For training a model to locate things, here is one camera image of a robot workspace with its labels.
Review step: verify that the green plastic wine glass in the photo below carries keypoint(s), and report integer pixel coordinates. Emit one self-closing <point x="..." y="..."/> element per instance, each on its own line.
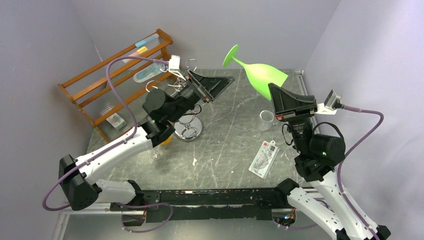
<point x="259" y="74"/>

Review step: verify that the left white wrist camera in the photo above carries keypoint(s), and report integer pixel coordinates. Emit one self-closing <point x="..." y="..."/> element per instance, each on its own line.
<point x="174" y="66"/>

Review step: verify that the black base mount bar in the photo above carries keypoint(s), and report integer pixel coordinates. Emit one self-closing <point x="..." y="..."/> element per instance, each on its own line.
<point x="205" y="204"/>

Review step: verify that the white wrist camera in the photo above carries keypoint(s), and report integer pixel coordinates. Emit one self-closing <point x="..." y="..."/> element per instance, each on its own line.
<point x="174" y="66"/>
<point x="331" y="104"/>

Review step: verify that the blue white packaged item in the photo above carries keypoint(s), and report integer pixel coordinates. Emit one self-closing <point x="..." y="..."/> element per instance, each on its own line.
<point x="149" y="72"/>

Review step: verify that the pink yellow marker pen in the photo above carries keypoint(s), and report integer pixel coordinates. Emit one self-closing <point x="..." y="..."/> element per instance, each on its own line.
<point x="137" y="53"/>

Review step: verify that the wooden shelf rack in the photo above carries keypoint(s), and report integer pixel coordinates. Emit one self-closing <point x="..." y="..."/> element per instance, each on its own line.
<point x="91" y="94"/>

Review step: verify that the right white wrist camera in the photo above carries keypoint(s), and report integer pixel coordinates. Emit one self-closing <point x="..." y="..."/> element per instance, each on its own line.
<point x="331" y="104"/>

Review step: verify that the clear glass far right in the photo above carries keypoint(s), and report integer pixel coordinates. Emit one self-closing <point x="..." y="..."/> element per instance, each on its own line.
<point x="286" y="146"/>

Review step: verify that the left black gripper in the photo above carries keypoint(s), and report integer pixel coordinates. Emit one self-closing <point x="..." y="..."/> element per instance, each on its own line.
<point x="212" y="88"/>

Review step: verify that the chrome wine glass rack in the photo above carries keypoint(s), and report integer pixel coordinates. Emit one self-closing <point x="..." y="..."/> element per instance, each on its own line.
<point x="188" y="126"/>

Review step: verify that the blue marker pen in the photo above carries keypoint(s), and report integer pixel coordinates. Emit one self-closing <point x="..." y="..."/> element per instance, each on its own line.
<point x="146" y="40"/>

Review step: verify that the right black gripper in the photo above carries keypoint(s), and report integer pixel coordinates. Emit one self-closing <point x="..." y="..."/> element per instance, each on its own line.
<point x="294" y="113"/>

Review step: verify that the orange plastic wine glass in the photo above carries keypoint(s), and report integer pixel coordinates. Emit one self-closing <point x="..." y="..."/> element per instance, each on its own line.
<point x="167" y="141"/>

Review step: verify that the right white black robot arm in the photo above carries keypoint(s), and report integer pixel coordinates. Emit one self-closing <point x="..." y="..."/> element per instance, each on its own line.
<point x="319" y="163"/>

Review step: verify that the small teal white box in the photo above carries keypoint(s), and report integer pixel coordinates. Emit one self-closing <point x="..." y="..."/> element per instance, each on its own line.
<point x="116" y="121"/>

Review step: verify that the clear wine glass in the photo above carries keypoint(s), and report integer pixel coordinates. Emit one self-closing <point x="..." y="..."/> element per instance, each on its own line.
<point x="264" y="122"/>
<point x="156" y="152"/>

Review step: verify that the white packaged ruler card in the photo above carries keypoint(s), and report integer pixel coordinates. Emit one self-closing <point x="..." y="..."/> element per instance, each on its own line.
<point x="264" y="159"/>

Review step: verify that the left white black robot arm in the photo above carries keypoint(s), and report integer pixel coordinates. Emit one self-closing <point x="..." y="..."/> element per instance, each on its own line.
<point x="80" y="178"/>

